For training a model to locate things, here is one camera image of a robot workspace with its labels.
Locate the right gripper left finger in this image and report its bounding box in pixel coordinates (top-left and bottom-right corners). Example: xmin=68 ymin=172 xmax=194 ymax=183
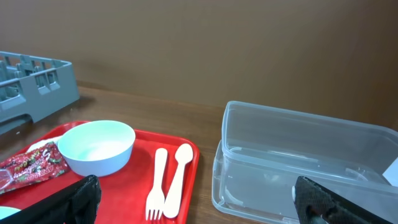
xmin=1 ymin=175 xmax=101 ymax=224

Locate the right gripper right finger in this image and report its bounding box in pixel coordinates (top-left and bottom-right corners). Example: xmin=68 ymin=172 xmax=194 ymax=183
xmin=294 ymin=176 xmax=389 ymax=224

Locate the light blue small bowl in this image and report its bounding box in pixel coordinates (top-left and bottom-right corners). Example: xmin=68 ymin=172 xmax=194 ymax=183
xmin=57 ymin=120 xmax=136 ymax=177

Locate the white plastic fork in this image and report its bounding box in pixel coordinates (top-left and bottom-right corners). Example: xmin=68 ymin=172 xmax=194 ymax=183
xmin=146 ymin=148 xmax=168 ymax=221

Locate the white plastic spoon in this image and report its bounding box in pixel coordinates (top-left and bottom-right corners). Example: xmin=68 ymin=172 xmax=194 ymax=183
xmin=164 ymin=143 xmax=193 ymax=218

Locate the grey dishwasher rack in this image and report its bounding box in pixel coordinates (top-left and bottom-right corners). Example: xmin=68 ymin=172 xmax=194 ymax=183
xmin=1 ymin=52 xmax=80 ymax=134

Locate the red snack wrapper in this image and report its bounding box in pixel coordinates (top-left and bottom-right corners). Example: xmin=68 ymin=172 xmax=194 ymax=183
xmin=1 ymin=142 xmax=70 ymax=194

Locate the light blue dinner plate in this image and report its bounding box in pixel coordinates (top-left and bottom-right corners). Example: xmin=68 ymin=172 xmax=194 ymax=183
xmin=0 ymin=206 xmax=20 ymax=220

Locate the clear plastic bin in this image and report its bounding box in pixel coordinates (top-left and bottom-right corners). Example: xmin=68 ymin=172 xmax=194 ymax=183
xmin=211 ymin=101 xmax=397 ymax=223

